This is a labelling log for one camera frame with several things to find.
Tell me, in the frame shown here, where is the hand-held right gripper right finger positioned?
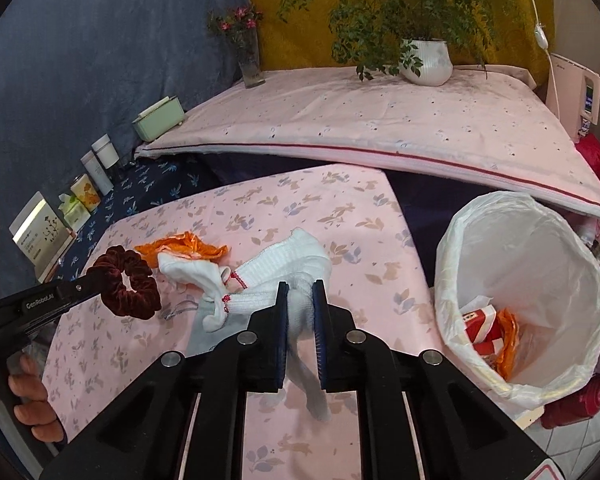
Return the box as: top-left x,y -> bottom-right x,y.
312,281 -> 553,480

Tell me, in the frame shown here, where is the light green box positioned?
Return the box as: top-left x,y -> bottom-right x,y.
131,95 -> 187,142

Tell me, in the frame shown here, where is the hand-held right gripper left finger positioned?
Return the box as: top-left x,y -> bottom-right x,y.
40,281 -> 291,480

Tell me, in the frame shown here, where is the white bottle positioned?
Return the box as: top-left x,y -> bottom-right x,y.
80,151 -> 115,196

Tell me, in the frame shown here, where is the blue cloth backdrop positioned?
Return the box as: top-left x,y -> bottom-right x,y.
0,0 -> 261,301

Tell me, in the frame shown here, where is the orange plastic bag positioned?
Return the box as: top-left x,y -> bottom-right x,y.
495,307 -> 521,381

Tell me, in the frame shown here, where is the yellow cloth backdrop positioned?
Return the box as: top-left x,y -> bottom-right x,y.
232,0 -> 553,86

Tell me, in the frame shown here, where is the white tissue paper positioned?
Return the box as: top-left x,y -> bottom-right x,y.
460,294 -> 493,316

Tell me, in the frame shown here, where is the white cable with switch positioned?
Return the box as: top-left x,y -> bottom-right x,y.
514,0 -> 568,126

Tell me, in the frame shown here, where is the person's left hand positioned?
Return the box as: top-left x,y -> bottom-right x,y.
7,355 -> 70,445

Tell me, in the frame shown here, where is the white gold booklet box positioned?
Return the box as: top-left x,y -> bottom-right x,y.
9,191 -> 76,283

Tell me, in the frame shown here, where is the pink quilt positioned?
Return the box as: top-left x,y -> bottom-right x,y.
135,65 -> 600,218

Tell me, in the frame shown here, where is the dark red velvet scrunchie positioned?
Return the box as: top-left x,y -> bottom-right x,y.
92,245 -> 162,320

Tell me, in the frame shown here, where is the orange printed tin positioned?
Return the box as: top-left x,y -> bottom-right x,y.
70,174 -> 102,211

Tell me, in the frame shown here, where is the white jar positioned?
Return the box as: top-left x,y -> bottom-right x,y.
91,134 -> 121,171

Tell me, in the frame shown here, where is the green tissue pack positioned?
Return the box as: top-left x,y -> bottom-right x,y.
57,195 -> 92,233

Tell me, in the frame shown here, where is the green fern in white pot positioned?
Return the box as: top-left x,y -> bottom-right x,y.
277,0 -> 531,87

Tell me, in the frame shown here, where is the trash bin with white liner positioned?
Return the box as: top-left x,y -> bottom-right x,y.
434,191 -> 600,411

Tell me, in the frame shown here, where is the pink appliance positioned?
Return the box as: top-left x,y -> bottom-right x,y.
546,53 -> 600,141

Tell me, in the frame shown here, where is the navy leaf-print cloth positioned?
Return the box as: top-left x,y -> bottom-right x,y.
45,157 -> 221,281

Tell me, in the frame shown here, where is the white sock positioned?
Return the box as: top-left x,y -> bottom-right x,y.
230,227 -> 333,423
157,251 -> 246,333

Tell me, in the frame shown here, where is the pink rabbit-print tablecloth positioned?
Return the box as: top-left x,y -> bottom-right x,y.
42,164 -> 448,480

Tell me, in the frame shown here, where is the glass vase with pink flowers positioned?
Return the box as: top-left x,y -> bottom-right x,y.
207,6 -> 267,88

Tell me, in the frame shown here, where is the dark red bottle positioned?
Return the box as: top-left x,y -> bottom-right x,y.
540,374 -> 600,430

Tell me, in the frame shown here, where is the crushed red paper cup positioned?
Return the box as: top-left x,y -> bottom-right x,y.
461,309 -> 506,361

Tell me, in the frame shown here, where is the orange cloth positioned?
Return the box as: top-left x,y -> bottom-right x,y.
134,230 -> 229,268

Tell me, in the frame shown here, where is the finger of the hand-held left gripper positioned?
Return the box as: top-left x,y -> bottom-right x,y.
75,266 -> 128,301

